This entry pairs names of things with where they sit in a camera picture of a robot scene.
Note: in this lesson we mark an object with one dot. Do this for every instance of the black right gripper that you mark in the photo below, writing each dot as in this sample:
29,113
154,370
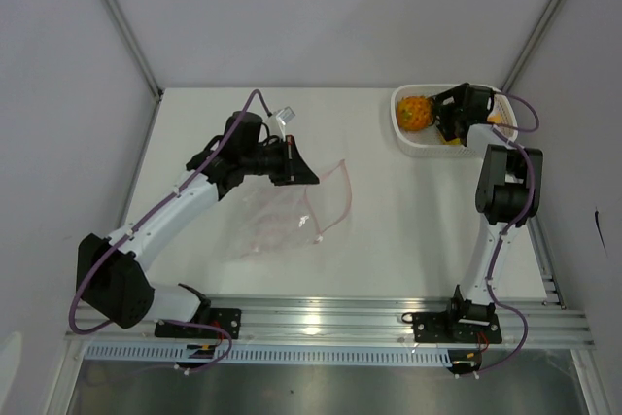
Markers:
446,128

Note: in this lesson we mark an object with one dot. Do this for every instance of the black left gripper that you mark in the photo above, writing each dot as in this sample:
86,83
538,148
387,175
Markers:
293,170

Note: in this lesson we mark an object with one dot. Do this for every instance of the orange toy pineapple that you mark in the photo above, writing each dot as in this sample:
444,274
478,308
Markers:
414,113

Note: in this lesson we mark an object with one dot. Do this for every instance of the clear pink-dotted zip bag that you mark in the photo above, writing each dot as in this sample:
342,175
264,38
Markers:
275,220

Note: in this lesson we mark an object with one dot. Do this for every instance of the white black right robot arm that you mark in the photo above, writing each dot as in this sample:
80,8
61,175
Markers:
506,196

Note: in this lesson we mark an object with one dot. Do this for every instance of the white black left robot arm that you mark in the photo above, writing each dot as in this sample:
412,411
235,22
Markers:
111,270

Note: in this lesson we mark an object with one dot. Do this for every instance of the yellow toy lemon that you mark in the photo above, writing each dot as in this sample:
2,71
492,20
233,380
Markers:
495,119

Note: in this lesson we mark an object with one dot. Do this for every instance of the white perforated plastic basket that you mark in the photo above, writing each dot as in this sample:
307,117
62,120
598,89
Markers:
428,142

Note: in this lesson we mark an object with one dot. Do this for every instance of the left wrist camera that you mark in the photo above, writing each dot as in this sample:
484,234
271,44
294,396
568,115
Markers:
278,120

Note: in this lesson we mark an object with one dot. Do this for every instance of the aluminium mounting rail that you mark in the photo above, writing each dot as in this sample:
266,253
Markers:
323,321

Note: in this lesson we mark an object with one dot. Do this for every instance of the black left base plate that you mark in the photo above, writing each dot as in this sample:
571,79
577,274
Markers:
209,323

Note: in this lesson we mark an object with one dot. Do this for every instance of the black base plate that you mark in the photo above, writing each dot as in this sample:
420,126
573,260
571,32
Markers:
439,328
209,323

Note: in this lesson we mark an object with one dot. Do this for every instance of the grey aluminium corner post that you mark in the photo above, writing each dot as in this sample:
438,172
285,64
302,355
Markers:
543,23

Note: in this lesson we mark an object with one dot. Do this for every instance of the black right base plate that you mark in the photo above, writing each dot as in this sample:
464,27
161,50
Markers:
439,328

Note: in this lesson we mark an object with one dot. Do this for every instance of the white slotted cable duct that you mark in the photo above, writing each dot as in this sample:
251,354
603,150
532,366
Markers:
269,354

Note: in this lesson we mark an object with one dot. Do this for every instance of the left grey corner post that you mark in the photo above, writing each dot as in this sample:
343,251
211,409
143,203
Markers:
129,40

